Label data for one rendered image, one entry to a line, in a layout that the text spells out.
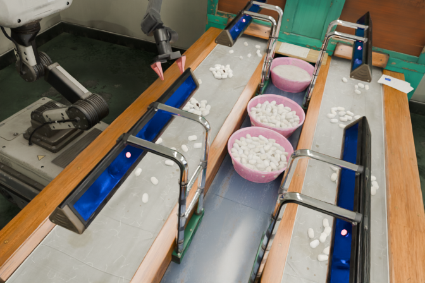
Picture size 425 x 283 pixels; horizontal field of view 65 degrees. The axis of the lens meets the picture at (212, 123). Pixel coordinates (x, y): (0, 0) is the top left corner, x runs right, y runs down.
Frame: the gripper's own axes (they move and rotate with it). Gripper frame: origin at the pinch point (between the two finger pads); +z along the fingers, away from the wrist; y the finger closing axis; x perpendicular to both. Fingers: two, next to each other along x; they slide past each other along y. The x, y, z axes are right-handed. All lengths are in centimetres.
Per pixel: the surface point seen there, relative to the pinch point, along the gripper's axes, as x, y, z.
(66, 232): 21, 58, 40
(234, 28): 13.2, -28.6, -12.2
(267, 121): 9.8, -35.0, 31.5
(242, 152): 19.3, -11.3, 38.1
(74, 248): 26, 57, 44
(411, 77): 18, -138, 36
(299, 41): -21, -99, -4
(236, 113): 5.7, -22.2, 23.6
